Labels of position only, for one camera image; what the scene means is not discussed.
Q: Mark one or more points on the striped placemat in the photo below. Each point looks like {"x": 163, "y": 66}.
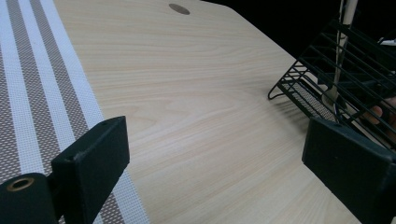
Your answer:
{"x": 37, "y": 93}

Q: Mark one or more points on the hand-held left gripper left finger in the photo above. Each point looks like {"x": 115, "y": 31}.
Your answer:
{"x": 93, "y": 168}

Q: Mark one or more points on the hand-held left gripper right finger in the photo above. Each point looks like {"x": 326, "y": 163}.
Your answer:
{"x": 348, "y": 168}

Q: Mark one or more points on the round table grommet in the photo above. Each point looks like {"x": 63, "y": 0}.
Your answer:
{"x": 179, "y": 9}

